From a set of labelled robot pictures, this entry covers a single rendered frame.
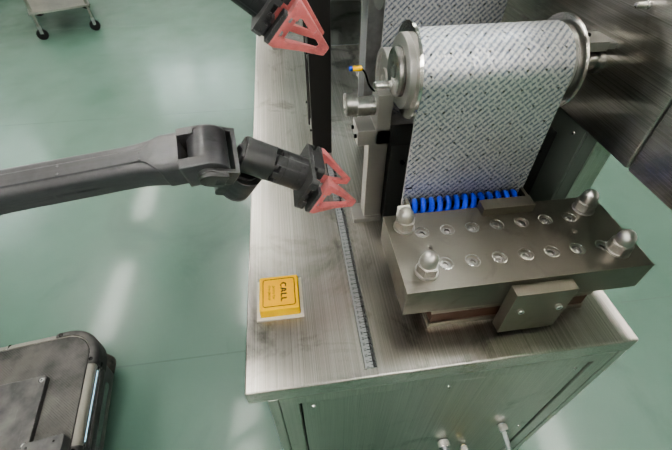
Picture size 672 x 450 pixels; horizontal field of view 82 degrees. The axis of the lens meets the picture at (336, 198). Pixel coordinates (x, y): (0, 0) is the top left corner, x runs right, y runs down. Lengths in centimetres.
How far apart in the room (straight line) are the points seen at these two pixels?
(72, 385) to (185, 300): 54
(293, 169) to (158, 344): 134
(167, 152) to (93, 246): 176
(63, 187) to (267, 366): 40
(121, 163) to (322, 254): 40
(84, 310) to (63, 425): 64
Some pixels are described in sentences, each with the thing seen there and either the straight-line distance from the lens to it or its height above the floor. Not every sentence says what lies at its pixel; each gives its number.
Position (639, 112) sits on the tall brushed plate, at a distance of 74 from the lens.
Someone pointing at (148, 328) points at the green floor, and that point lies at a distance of 190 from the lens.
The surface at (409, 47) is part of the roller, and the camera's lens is 61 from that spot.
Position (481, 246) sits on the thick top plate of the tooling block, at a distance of 69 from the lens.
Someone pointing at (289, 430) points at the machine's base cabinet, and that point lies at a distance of 86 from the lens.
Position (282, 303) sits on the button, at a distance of 71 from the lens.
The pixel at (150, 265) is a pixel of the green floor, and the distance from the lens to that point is 211.
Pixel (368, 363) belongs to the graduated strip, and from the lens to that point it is 68.
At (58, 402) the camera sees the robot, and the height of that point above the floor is 24.
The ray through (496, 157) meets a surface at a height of 111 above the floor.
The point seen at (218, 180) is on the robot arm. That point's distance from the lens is 58.
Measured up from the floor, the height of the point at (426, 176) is 108.
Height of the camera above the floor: 152
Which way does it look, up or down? 43 degrees down
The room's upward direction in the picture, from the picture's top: straight up
